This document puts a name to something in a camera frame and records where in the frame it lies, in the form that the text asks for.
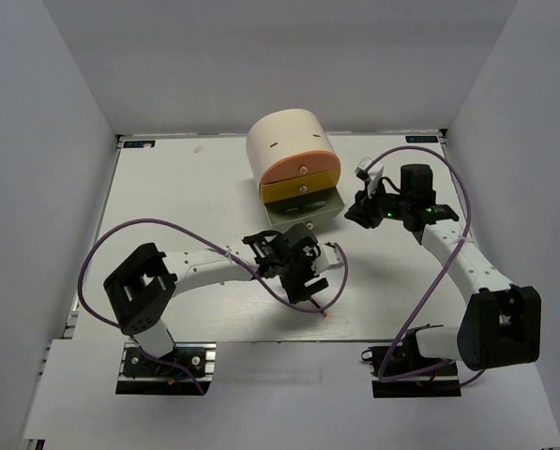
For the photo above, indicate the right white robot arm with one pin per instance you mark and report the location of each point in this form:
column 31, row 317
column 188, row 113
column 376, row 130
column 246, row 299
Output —
column 501, row 324

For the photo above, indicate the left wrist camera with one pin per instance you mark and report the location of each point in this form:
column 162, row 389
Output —
column 329, row 258

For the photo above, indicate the cream round drawer box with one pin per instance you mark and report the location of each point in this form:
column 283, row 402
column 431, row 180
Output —
column 281, row 134

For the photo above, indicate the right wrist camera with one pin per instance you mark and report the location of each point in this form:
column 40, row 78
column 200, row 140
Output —
column 370, row 174

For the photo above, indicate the blue table label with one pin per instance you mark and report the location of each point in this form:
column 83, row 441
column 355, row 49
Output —
column 139, row 144
column 421, row 139

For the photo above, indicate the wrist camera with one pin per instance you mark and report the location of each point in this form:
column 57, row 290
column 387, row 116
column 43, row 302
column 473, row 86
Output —
column 329, row 258
column 370, row 174

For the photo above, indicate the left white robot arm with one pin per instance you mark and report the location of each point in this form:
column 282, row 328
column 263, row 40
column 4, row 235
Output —
column 142, row 286

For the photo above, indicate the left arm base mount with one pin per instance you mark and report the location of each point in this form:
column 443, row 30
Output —
column 190, row 374

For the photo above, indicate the right blue table label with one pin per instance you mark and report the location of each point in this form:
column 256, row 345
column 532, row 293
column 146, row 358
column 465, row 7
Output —
column 421, row 139

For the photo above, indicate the green gel pen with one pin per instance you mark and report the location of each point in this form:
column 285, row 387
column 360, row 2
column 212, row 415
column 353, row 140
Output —
column 303, row 208

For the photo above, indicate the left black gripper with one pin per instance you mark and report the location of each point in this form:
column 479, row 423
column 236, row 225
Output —
column 296, row 290

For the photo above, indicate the orange drawer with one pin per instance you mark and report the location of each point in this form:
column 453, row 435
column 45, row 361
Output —
column 299, row 165

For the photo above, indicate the left blue table label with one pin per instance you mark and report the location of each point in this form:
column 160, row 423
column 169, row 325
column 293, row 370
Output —
column 139, row 144

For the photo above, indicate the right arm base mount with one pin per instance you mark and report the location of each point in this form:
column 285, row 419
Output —
column 436, row 383

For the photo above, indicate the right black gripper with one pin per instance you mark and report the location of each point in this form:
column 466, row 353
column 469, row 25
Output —
column 363, row 211

